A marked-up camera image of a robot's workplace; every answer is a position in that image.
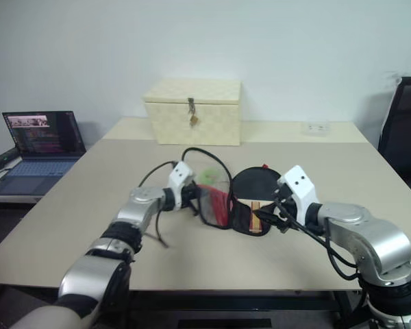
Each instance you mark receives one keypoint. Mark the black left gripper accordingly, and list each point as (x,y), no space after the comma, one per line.
(189,192)

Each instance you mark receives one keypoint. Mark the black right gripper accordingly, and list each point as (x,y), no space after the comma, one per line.
(287,204)

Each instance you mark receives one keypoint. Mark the black table tennis paddle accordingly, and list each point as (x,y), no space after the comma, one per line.
(257,185)

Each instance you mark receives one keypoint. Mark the black and red paddle case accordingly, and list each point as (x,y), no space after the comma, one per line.
(241,216)

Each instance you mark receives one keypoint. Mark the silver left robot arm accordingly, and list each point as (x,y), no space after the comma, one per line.
(89,274)

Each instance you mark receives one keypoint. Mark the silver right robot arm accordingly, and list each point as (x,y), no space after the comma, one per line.
(380,246)

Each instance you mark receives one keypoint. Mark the small brass padlock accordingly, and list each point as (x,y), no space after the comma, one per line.
(194,120)

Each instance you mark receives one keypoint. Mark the metal box hasp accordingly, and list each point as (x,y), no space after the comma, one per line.
(191,104)

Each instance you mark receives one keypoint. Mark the cream woven storage box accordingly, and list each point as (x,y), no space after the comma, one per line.
(198,92)

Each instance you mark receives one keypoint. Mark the black office chair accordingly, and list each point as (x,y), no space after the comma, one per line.
(404,130)

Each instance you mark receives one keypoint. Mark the open blue laptop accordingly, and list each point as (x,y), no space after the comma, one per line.
(37,168)

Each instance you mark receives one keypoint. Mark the side desk with dark front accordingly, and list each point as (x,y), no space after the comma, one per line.
(7,222)

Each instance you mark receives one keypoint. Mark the black power strip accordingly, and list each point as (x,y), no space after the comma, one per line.
(3,158)

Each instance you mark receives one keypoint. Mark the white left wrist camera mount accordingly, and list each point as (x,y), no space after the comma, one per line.
(179,176)

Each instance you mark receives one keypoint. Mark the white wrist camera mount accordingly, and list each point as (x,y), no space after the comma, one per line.
(299,188)
(179,176)

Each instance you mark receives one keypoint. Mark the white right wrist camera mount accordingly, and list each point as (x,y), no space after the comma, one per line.
(299,188)

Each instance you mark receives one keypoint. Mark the black table frame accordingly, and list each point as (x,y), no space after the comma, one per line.
(342,305)

